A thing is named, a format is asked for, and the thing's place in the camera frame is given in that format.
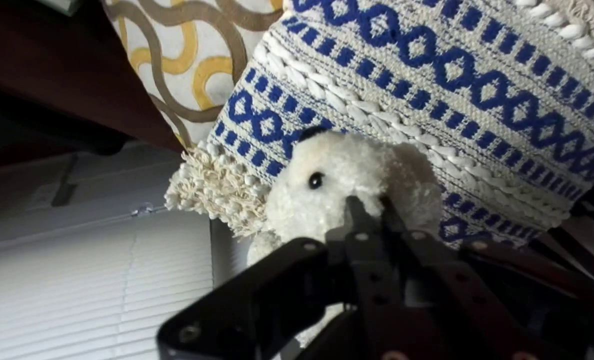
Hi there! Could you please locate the yellow grey wave pillow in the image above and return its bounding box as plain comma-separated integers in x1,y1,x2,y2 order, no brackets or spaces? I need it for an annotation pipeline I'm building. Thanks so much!
99,0,283,149

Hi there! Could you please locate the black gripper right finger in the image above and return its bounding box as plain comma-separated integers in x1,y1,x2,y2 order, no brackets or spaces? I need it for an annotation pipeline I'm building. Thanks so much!
381,204,594,360

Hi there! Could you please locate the brown leather sofa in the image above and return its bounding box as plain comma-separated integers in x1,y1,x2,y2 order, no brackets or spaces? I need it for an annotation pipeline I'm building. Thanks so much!
0,0,179,167

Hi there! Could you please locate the blue white woven pillow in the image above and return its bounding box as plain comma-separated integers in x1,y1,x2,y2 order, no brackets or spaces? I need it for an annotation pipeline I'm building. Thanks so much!
165,0,594,244

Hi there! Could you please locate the white teddy bear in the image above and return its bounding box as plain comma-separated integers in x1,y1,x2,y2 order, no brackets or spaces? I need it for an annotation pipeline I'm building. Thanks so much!
245,130,441,266

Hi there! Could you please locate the white window blind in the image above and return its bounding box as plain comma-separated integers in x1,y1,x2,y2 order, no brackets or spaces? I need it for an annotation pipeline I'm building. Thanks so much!
0,144,245,360

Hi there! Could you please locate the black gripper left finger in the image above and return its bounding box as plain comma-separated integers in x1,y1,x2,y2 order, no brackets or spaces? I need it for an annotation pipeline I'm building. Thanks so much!
155,201,403,360

